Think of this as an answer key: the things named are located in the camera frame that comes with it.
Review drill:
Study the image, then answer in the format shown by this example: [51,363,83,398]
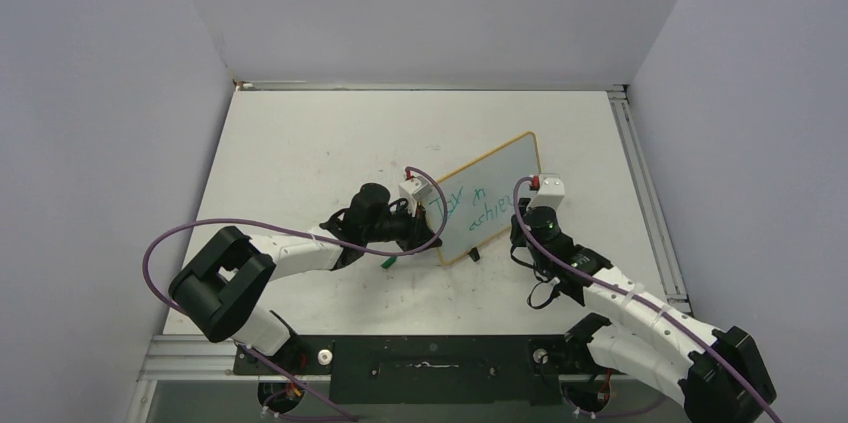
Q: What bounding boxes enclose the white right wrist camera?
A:
[528,173,565,210]

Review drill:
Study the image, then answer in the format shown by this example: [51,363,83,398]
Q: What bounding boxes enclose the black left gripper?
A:
[364,199,441,255]

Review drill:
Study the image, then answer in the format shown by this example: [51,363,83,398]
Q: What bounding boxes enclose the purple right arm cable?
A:
[511,174,783,423]

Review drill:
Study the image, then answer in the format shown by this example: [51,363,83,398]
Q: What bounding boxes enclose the aluminium back rail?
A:
[235,81,626,93]

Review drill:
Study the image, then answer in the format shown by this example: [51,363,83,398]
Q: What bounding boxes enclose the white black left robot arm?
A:
[168,177,443,374]

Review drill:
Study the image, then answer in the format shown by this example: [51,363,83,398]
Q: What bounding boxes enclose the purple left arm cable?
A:
[142,166,449,421]

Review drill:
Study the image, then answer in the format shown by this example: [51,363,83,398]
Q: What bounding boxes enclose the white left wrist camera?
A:
[398,176,433,216]

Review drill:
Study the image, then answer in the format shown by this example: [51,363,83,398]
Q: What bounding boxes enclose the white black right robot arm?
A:
[512,198,779,422]

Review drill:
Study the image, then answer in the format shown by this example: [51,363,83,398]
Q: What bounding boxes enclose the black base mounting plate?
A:
[271,334,608,405]

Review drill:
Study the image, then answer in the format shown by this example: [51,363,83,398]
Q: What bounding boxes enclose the green marker cap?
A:
[380,256,397,269]

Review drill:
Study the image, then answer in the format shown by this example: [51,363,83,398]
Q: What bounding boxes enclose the aluminium right side rail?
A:
[607,85,692,314]

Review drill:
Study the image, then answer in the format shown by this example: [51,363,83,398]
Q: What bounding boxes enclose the yellow framed whiteboard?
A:
[421,131,541,265]

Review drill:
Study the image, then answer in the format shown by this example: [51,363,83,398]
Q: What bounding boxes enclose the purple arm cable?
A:
[511,174,783,423]
[142,166,449,421]

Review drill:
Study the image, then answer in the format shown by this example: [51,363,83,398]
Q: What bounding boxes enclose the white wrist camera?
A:
[528,173,565,210]
[398,176,433,216]

